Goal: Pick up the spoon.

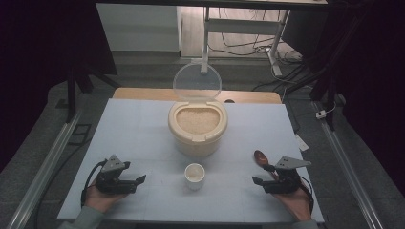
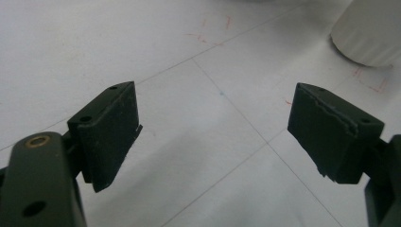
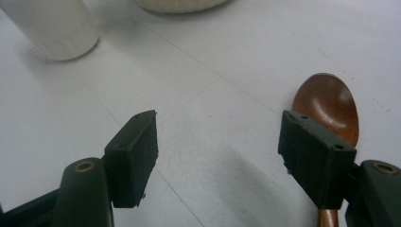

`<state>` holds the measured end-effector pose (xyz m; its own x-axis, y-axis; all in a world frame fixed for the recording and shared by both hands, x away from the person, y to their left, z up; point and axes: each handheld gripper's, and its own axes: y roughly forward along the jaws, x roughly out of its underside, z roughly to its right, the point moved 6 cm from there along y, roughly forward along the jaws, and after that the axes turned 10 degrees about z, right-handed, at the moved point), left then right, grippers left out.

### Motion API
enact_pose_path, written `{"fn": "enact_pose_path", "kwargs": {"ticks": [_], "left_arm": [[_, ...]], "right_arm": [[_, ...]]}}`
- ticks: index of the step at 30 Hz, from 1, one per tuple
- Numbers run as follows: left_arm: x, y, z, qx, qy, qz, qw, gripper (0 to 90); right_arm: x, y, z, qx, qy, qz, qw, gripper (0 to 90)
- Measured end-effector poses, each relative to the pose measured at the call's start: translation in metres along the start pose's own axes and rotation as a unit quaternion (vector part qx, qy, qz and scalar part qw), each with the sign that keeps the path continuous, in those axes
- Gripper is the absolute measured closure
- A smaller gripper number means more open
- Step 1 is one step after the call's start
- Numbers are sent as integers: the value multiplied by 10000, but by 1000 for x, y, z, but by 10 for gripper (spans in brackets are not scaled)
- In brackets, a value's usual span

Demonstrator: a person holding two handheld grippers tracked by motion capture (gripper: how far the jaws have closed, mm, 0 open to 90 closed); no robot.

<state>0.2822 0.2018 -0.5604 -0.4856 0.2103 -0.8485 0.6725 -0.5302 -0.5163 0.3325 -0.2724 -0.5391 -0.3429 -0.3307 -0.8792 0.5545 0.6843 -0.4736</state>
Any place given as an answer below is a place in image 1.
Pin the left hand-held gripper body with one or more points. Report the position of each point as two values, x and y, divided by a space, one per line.
111 186

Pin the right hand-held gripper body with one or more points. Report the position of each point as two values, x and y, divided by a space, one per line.
286 183

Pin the brown wooden spoon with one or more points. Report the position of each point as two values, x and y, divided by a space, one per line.
260 157

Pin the small white cup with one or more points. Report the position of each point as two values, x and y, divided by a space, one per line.
194 183

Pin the cream plastic rice container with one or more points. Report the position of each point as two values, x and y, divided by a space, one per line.
197 144

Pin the white rice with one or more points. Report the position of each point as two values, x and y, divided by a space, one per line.
197 120

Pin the person's left hand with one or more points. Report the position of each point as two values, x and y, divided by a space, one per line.
98 200

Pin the person's right hand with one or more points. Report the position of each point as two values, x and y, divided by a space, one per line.
299 203

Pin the white table mat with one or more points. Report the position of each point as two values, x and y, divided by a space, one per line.
143 133

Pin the white paper label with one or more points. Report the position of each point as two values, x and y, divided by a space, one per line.
302 143

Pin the wooden table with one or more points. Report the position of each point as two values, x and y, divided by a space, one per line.
143 93

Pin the small white plug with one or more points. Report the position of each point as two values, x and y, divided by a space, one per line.
320 114

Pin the black metal stand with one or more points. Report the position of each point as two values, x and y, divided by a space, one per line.
321 82
71 95

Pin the clear round container lid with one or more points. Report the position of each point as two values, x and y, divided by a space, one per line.
197 81

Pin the black curtain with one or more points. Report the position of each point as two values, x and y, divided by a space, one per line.
38 63
366 63

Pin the white cabinet panel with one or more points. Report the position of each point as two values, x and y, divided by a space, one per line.
137 27

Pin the aluminium rail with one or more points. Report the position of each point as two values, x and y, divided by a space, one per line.
41 171
350 171

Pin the white desk frame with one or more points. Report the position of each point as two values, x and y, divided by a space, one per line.
242 26

